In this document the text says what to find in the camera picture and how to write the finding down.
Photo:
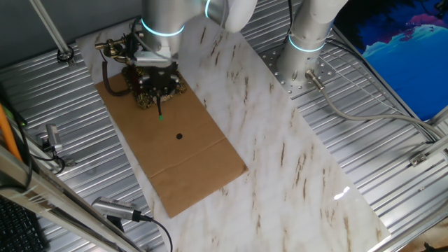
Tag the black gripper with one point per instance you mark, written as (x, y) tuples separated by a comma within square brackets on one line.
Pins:
[(160, 77)]

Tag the black screwdriver green cap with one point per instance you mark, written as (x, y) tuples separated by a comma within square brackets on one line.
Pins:
[(159, 106)]

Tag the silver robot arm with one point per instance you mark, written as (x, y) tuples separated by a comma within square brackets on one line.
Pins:
[(164, 21)]

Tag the black round dot mark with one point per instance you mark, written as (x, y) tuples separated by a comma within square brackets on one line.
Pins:
[(179, 136)]

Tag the brown cardboard sheet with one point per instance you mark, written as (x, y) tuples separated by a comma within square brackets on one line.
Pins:
[(280, 157), (175, 157)]

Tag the orange pole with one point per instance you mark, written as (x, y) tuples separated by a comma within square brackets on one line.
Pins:
[(8, 136)]

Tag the black keyboard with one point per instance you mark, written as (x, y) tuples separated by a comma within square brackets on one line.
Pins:
[(17, 231)]

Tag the blue painted mat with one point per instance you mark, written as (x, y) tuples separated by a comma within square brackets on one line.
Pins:
[(402, 77)]

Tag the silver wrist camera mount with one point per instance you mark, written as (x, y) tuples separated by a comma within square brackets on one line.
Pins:
[(147, 59)]

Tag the slim aluminium post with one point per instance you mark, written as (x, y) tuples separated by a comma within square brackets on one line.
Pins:
[(53, 31)]

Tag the silver ribbed camera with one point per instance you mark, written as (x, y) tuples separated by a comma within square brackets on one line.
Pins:
[(112, 207)]

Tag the aluminium frame rail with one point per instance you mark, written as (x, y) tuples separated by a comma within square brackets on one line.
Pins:
[(52, 199)]

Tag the small metal corner bracket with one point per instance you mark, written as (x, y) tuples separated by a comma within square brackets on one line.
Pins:
[(418, 159)]

